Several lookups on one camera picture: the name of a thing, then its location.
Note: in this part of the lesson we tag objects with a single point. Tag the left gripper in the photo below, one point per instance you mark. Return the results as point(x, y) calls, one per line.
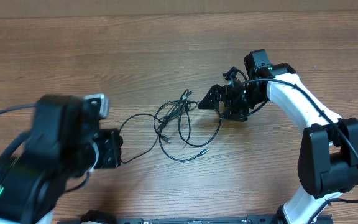
point(112, 141)

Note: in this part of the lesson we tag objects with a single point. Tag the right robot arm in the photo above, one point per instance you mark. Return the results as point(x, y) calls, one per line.
point(328, 159)

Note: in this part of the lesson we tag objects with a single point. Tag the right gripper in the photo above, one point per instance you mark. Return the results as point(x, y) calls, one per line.
point(227, 93)

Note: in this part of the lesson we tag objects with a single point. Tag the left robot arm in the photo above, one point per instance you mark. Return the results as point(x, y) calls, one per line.
point(64, 142)

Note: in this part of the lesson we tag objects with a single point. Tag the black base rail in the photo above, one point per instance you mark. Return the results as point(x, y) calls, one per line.
point(194, 220)

